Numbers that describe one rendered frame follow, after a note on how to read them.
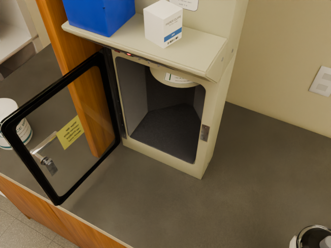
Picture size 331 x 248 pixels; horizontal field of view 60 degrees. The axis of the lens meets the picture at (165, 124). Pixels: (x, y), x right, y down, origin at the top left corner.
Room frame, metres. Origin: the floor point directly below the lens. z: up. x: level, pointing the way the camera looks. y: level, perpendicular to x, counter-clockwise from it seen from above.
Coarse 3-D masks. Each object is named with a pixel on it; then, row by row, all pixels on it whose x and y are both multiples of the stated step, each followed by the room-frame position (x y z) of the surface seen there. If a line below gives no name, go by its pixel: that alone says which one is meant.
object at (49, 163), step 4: (44, 160) 0.39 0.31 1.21; (48, 160) 0.39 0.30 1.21; (52, 160) 0.39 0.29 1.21; (44, 164) 0.38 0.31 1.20; (48, 164) 0.38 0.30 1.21; (52, 164) 0.38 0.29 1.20; (48, 168) 0.38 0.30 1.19; (52, 168) 0.38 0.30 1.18; (56, 168) 0.39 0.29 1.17; (52, 172) 0.38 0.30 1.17; (56, 172) 0.39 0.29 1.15
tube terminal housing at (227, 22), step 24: (144, 0) 0.56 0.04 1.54; (216, 0) 0.49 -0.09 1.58; (240, 0) 0.51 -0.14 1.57; (192, 24) 0.51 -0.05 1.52; (216, 24) 0.49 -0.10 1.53; (240, 24) 0.55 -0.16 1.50; (168, 72) 0.54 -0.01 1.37; (120, 96) 0.61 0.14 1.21; (216, 96) 0.48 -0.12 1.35; (216, 120) 0.52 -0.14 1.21; (144, 144) 0.58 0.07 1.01; (192, 168) 0.49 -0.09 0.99
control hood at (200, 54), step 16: (80, 32) 0.50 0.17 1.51; (128, 32) 0.50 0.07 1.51; (144, 32) 0.50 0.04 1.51; (192, 32) 0.50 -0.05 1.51; (128, 48) 0.45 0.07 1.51; (144, 48) 0.45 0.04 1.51; (160, 48) 0.45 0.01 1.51; (176, 48) 0.45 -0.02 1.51; (192, 48) 0.45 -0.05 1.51; (208, 48) 0.45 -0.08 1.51; (224, 48) 0.46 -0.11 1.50; (176, 64) 0.40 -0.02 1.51; (192, 64) 0.40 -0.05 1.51; (208, 64) 0.40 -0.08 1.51; (208, 80) 0.42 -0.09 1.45
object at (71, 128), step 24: (96, 72) 0.57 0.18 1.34; (72, 96) 0.50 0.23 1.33; (96, 96) 0.56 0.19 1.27; (24, 120) 0.40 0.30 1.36; (48, 120) 0.44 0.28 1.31; (72, 120) 0.48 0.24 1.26; (96, 120) 0.54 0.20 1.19; (24, 144) 0.37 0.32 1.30; (48, 144) 0.41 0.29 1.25; (72, 144) 0.46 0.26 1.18; (96, 144) 0.52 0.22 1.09; (72, 168) 0.44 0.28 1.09
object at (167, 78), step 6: (156, 72) 0.59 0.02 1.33; (162, 72) 0.57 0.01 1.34; (156, 78) 0.58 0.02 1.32; (162, 78) 0.57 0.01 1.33; (168, 78) 0.56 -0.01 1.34; (174, 78) 0.55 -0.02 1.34; (180, 78) 0.55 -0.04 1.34; (168, 84) 0.55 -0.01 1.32; (174, 84) 0.55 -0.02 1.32; (180, 84) 0.55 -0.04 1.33; (186, 84) 0.55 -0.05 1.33; (192, 84) 0.55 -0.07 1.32; (198, 84) 0.55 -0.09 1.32
